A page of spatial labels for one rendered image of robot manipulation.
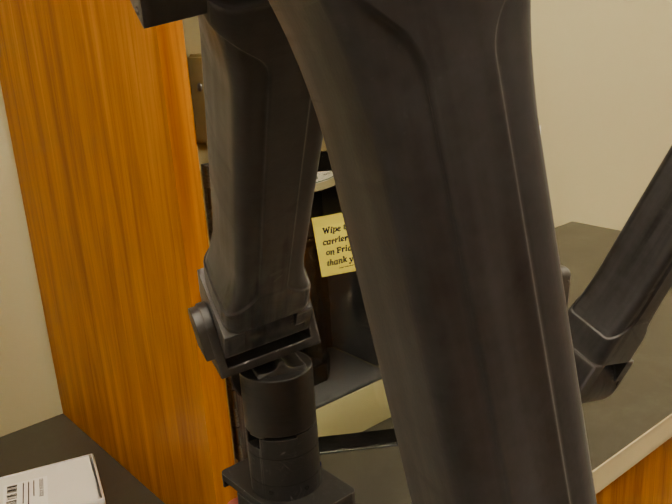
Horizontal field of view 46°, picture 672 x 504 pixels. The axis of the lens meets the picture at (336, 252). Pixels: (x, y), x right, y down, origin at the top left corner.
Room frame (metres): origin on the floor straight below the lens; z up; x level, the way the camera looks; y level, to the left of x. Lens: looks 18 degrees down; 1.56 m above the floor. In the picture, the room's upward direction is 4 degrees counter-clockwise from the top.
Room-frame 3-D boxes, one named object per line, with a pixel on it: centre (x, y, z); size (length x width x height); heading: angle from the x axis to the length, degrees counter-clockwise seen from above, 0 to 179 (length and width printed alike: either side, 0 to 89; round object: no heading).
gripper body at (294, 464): (0.56, 0.05, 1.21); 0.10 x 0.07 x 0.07; 39
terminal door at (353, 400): (0.92, -0.01, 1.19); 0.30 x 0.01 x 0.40; 95
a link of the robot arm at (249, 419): (0.56, 0.05, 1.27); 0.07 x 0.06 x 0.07; 20
